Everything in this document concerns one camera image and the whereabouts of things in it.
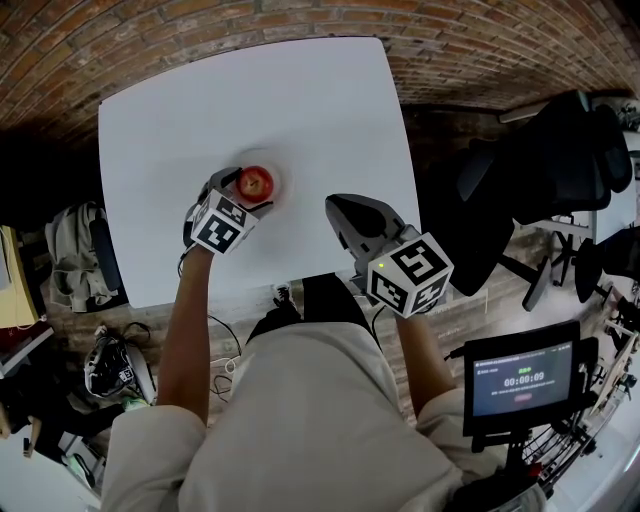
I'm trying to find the yellow desk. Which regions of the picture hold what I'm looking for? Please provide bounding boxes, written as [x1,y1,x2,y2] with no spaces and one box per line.
[0,224,47,331]

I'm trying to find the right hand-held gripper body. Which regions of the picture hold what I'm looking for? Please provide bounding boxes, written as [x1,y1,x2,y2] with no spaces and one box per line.
[341,213,455,319]

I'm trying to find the white desk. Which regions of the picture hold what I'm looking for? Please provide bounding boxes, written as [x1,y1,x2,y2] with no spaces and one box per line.
[589,94,640,246]

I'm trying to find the black and white backpack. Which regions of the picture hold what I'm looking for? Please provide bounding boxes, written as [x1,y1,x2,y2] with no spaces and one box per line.
[82,323,157,404]

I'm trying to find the black floor cable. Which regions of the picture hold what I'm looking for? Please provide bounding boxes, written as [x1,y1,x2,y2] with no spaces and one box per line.
[207,313,246,401]

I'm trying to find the white plate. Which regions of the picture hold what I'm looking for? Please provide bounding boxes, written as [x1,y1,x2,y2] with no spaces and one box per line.
[226,147,294,212]

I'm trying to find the person's left forearm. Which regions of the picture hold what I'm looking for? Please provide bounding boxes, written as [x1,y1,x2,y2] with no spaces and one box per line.
[156,243,215,427]

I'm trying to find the small black office chair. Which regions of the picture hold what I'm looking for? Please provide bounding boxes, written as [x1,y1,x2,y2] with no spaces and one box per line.
[573,225,640,305]

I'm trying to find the black monitor with timer screen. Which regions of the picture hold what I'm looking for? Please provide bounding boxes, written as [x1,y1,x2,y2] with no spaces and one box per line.
[461,320,584,438]

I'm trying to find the person's black trousers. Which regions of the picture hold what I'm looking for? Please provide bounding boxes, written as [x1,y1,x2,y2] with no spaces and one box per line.
[246,273,374,347]

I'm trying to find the chair with beige jacket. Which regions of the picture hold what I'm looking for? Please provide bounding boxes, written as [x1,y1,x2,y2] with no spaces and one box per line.
[43,201,127,314]

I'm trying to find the red apple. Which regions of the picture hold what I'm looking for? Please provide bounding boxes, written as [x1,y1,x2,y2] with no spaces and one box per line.
[235,165,275,204]

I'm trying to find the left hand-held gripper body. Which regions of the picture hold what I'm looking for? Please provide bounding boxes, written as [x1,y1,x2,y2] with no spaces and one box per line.
[182,173,260,256]

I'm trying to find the person's right forearm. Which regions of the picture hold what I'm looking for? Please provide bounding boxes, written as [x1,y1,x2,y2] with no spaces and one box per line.
[393,310,459,427]

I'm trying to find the large black office chair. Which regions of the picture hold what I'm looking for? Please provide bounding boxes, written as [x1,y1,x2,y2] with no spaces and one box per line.
[418,89,634,313]

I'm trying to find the person's beige shirt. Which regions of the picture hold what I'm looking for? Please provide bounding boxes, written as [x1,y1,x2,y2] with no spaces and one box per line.
[99,319,551,512]

